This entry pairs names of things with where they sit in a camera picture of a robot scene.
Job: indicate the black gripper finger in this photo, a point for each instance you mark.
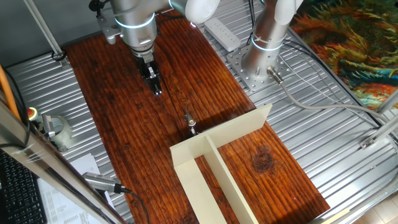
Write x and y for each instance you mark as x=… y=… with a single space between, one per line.
x=155 y=84
x=148 y=81

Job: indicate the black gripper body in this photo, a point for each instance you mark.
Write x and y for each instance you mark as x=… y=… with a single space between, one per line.
x=146 y=67

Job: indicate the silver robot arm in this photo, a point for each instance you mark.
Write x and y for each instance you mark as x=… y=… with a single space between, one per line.
x=136 y=31

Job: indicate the wood grain board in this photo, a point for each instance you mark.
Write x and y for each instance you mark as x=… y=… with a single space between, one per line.
x=124 y=140

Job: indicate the white power strip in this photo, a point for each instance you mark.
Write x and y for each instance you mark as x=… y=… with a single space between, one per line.
x=222 y=34

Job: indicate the cream partition board stand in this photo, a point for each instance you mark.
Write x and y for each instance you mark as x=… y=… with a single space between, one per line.
x=192 y=186

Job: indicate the red emergency stop button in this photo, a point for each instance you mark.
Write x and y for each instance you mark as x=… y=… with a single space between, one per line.
x=31 y=112

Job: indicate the orange tube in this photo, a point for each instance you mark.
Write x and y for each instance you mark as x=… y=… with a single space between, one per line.
x=7 y=90

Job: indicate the white printed paper sheets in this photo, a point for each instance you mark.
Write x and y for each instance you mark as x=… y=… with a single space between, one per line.
x=59 y=205

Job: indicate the black keyboard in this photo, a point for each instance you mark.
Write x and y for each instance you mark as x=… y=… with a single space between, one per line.
x=18 y=196

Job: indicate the colourful painted cloth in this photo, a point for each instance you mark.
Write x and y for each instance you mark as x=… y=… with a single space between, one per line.
x=357 y=46

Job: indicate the yellow tape strip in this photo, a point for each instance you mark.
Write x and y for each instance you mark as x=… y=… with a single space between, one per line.
x=337 y=215

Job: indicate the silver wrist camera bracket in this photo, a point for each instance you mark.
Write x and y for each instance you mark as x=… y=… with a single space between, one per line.
x=107 y=29

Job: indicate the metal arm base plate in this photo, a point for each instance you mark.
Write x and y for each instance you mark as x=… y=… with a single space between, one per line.
x=248 y=79

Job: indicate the grey cylinder mount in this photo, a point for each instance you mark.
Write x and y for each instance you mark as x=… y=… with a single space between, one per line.
x=63 y=133

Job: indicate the slanted aluminium post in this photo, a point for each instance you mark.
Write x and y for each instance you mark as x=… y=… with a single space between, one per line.
x=43 y=28

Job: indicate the silver camera device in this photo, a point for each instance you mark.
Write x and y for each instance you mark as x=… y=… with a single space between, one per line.
x=99 y=182

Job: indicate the aluminium frame beam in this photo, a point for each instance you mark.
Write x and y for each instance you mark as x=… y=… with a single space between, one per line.
x=46 y=161

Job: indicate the aluminium profile strut with bracket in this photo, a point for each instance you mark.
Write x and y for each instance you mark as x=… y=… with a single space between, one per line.
x=382 y=130

